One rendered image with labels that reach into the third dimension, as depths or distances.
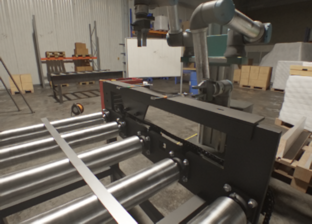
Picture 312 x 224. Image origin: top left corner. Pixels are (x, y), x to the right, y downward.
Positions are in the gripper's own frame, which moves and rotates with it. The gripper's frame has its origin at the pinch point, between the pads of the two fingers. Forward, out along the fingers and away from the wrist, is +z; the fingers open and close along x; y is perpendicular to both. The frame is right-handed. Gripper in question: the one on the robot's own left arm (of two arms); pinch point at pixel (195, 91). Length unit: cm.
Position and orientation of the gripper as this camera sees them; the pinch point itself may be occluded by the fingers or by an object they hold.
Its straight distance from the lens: 96.0
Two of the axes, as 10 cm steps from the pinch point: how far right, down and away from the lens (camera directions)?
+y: 6.1, 2.2, -7.6
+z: -7.9, 1.7, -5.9
